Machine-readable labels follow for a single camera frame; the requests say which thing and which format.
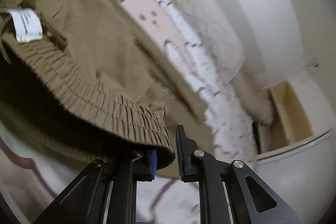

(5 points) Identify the white bed headboard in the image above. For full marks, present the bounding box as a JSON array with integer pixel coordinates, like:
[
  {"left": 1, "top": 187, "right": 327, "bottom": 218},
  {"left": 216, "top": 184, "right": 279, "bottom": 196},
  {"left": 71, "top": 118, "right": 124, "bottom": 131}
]
[{"left": 217, "top": 0, "right": 266, "bottom": 87}]

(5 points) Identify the khaki jacket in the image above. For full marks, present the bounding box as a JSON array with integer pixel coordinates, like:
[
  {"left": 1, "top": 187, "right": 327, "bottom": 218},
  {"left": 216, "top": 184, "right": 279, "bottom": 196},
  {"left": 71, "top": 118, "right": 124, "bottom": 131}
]
[{"left": 1, "top": 0, "right": 214, "bottom": 178}]

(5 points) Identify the beige fuzzy pillow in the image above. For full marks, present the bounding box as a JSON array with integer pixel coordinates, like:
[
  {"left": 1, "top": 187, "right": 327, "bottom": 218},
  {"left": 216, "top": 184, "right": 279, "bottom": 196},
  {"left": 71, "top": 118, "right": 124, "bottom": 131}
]
[{"left": 232, "top": 67, "right": 275, "bottom": 125}]

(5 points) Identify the beige quilted pillow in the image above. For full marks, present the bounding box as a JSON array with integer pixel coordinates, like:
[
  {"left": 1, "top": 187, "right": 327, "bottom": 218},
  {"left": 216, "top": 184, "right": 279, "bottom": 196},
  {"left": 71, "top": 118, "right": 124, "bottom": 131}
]
[{"left": 171, "top": 0, "right": 245, "bottom": 85}]

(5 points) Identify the bear pattern bed blanket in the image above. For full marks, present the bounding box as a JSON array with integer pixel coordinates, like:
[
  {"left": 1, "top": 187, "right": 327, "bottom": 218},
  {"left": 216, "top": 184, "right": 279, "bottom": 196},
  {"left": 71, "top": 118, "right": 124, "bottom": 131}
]
[{"left": 1, "top": 0, "right": 256, "bottom": 223}]

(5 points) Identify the wooden shelf right side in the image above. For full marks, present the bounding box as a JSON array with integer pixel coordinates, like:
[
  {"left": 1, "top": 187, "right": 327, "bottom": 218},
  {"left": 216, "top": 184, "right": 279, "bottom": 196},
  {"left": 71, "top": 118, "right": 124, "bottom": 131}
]
[{"left": 253, "top": 81, "right": 313, "bottom": 159}]

